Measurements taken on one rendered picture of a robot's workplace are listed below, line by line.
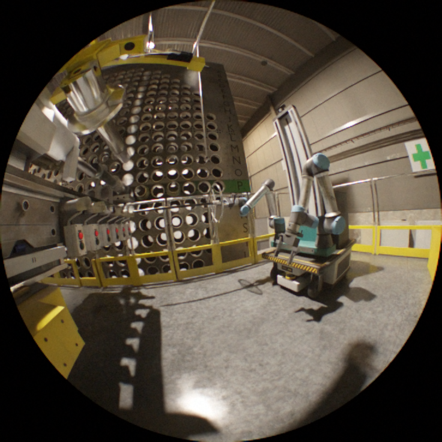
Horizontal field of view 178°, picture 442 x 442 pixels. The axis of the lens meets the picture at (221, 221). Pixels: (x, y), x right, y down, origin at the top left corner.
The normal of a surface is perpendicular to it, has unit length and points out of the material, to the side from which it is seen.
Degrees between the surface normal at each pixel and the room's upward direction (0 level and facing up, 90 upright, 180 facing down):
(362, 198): 90
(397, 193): 90
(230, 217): 90
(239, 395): 0
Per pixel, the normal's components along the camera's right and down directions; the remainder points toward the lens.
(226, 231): 0.33, -0.01
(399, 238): -0.94, 0.11
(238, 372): -0.11, -0.99
